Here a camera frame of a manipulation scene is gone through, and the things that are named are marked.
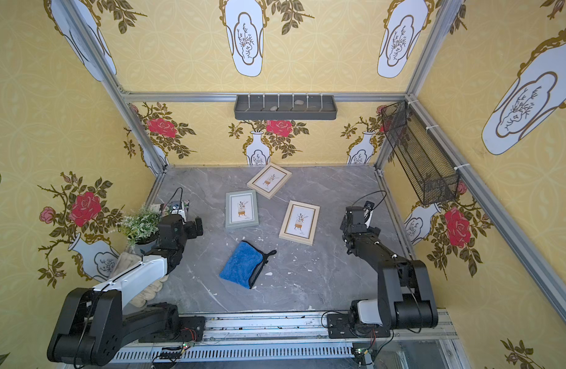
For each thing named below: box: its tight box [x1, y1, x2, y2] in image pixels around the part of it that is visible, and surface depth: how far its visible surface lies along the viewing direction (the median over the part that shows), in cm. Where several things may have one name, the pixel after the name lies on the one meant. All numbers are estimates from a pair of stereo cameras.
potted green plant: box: [108, 203, 161, 256], surface depth 80 cm
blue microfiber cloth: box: [219, 239, 277, 290], surface depth 86 cm
